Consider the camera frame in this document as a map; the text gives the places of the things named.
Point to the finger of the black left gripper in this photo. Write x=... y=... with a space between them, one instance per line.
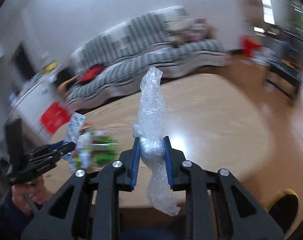
x=64 y=147

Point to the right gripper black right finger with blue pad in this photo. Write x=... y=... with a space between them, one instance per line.
x=218 y=205

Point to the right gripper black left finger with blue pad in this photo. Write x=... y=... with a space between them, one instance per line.
x=87 y=205

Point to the green white snack wrapper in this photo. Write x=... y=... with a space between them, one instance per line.
x=92 y=146

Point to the clear bubble wrap piece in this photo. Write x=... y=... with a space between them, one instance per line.
x=149 y=128

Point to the yellow rimmed trash bin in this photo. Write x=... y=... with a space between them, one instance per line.
x=284 y=208

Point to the person's left hand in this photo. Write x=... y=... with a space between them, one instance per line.
x=38 y=193

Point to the red pig stool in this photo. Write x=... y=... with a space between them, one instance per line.
x=54 y=117

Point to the white cabinet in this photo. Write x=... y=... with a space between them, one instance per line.
x=33 y=103

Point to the yellow item on cabinet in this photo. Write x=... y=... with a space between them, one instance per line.
x=50 y=67

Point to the red cloth on sofa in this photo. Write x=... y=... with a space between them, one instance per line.
x=90 y=74

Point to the dark wooden side table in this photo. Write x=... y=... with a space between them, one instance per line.
x=287 y=73

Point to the black white patterned sofa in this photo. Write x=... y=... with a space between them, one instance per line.
x=129 y=49

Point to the red bucket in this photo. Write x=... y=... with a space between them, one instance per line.
x=248 y=46

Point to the clutter pile on sofa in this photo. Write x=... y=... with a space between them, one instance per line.
x=186 y=30

